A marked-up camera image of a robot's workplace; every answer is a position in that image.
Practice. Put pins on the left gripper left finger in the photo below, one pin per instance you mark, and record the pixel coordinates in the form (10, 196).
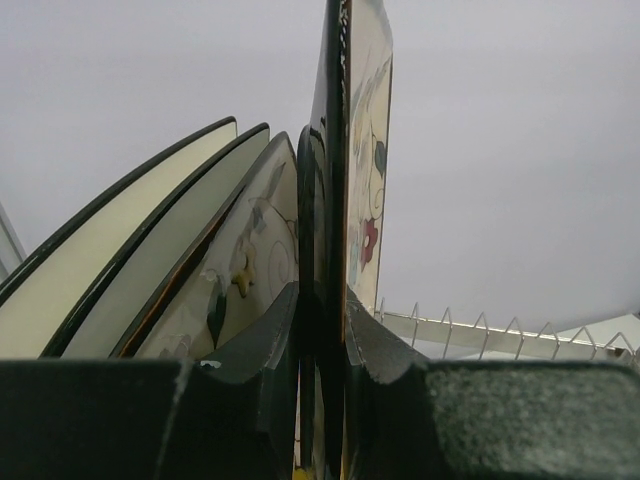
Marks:
(231, 416)

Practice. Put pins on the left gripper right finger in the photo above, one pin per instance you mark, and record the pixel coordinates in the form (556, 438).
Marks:
(410, 417)

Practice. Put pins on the cream floral square plate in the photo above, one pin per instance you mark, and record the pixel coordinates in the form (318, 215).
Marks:
(230, 274)
(342, 170)

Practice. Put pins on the white square plate black rim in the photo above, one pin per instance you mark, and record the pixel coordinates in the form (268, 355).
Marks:
(40, 293)

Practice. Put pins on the steel two-tier dish rack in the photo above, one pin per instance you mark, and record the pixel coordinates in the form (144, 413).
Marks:
(612, 340)

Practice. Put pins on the left aluminium frame post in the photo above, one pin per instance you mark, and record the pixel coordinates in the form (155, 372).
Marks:
(12, 253)

